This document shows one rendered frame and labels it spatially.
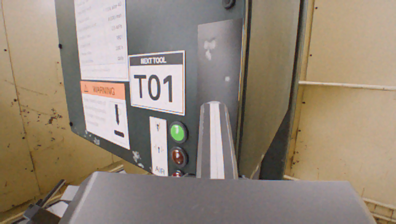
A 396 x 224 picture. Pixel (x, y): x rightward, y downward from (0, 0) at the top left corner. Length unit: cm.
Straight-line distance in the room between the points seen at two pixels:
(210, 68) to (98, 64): 22
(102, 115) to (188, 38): 22
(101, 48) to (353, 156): 129
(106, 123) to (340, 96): 114
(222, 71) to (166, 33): 8
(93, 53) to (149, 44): 15
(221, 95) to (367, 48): 110
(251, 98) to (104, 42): 24
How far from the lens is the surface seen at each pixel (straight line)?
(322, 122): 121
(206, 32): 17
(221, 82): 16
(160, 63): 20
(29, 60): 140
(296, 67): 82
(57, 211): 163
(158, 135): 22
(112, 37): 29
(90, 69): 36
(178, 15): 20
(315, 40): 119
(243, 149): 18
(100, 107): 34
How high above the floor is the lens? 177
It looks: 13 degrees down
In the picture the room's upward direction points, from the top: 1 degrees clockwise
